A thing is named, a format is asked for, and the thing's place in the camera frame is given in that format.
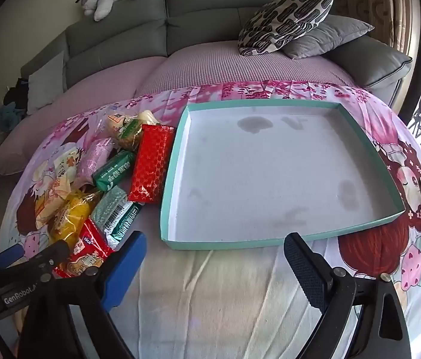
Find patterned beige curtain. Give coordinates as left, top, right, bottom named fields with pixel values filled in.
left=321, top=0, right=420, bottom=54

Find dark green wafer packet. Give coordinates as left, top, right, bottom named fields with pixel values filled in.
left=93, top=150, right=136, bottom=191

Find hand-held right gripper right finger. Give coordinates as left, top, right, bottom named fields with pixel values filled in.
left=283, top=232, right=413, bottom=359

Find grey sofa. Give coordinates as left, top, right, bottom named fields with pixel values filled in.
left=20, top=0, right=413, bottom=105

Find dark clothes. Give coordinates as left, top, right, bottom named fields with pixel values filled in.
left=3, top=77, right=29, bottom=107

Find red white-print snack packet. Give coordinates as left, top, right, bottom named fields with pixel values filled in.
left=53, top=218, right=116, bottom=279

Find cream orange snack packet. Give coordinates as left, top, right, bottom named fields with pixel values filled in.
left=34, top=177, right=73, bottom=229

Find printed pink blanket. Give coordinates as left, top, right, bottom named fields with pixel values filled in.
left=0, top=80, right=421, bottom=359

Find grey pillow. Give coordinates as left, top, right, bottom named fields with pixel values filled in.
left=283, top=14, right=376, bottom=60

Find green white snack packet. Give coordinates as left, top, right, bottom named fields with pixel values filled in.
left=105, top=202, right=144, bottom=249

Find light green translucent packet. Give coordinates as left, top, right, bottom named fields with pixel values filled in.
left=91, top=186, right=128, bottom=221

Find red gold-patterned snack packet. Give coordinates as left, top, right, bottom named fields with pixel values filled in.
left=128, top=123, right=177, bottom=204

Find pink snack packet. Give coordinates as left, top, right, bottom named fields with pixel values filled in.
left=76, top=137, right=116, bottom=188

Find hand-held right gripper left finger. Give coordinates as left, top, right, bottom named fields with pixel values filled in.
left=18, top=231, right=147, bottom=359

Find teal cloth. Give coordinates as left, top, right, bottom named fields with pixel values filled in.
left=0, top=104, right=27, bottom=132

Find white orange-print snack packet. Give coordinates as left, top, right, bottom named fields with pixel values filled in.
left=51, top=147, right=84, bottom=191

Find black white patterned pillow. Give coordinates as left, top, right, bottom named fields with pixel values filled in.
left=238, top=0, right=335, bottom=57

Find green clear biscuit packet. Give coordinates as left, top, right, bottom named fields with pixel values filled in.
left=115, top=118, right=146, bottom=151

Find yellow snack packet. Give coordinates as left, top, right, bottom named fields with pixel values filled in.
left=49, top=190, right=101, bottom=244

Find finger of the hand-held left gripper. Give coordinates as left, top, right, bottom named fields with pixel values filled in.
left=0, top=244, right=25, bottom=269
left=24, top=238, right=71, bottom=281

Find teal cardboard tray box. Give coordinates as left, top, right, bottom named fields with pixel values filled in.
left=160, top=98, right=406, bottom=251

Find light grey cushion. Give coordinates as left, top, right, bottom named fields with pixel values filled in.
left=27, top=50, right=65, bottom=116

